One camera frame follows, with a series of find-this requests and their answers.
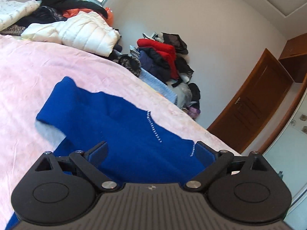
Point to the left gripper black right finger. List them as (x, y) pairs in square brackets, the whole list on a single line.
[(242, 189)]

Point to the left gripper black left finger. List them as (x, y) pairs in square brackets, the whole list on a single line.
[(58, 190)]

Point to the blue knit sweater with rhinestones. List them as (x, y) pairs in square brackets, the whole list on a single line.
[(139, 150)]

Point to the black clothes atop pile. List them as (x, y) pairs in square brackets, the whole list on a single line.
[(181, 52)]

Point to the purple bag on floor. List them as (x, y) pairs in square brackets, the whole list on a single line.
[(193, 112)]

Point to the brown wooden door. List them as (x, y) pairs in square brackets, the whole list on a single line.
[(254, 104)]

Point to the pink floral bed sheet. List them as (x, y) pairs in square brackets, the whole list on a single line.
[(29, 72)]

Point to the light blue fleece blanket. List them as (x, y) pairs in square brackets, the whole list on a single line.
[(158, 86)]

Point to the brown wooden cabinet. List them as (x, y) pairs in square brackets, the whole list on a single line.
[(293, 57)]

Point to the leopard print garment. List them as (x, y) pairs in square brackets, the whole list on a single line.
[(130, 63)]

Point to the red jacket on pile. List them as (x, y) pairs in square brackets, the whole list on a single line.
[(167, 52)]

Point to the dark navy jacket on pile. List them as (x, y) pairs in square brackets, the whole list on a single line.
[(154, 63)]

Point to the cream quilted puffer jacket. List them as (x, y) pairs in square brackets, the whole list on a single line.
[(85, 31)]

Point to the white floral quilt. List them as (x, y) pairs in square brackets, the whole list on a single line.
[(12, 11)]

